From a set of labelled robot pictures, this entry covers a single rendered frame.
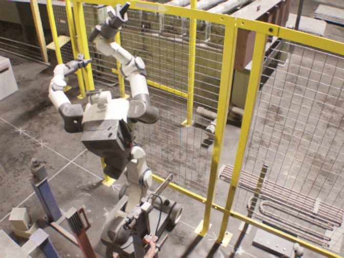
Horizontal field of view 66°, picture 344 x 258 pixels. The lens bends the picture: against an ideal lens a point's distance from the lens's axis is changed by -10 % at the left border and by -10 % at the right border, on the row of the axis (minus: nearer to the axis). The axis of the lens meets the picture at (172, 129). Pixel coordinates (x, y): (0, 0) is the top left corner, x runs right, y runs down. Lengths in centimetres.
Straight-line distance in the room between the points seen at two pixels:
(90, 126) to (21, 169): 204
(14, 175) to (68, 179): 67
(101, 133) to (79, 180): 166
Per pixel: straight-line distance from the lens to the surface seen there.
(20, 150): 379
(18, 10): 652
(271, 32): 142
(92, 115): 163
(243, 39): 328
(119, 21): 142
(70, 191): 307
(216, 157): 194
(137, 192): 231
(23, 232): 281
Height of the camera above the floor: 225
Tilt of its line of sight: 38 degrees down
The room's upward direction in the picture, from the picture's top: straight up
